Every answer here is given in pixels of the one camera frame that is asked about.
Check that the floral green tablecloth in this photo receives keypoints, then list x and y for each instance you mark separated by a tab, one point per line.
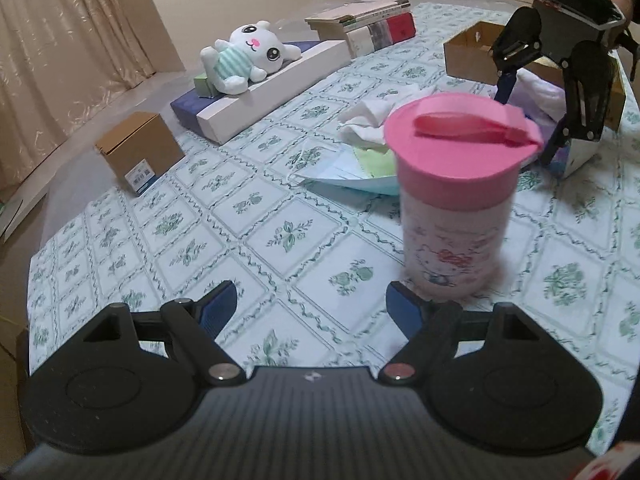
311	263

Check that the white plush bunny toy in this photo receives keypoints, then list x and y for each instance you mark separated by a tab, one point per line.
252	53

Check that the light blue face mask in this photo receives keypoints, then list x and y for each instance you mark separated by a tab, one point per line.
340	168

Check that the white cloth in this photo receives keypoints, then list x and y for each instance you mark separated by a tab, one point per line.
362	124

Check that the green cloth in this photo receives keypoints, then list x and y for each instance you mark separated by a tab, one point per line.
376	163

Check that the white blue flat box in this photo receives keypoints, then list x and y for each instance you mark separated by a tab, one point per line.
221	118

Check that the purple tissue box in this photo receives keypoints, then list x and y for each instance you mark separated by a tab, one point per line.
544	103

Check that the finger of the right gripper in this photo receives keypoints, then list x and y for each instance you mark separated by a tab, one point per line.
588	81
516	46

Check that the pink lidded cup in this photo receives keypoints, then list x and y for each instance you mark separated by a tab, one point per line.
458	157

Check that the brown cardboard tray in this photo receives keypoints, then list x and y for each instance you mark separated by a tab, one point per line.
467	57

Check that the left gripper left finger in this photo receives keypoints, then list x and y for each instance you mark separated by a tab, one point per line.
193	327

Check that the small brown cardboard box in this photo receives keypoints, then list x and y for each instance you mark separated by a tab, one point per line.
139	150

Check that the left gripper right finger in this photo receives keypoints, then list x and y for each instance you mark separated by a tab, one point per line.
430	328

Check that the small green box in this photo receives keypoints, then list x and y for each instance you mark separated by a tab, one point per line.
203	87

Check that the beige curtain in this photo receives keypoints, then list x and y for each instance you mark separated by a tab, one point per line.
62	61

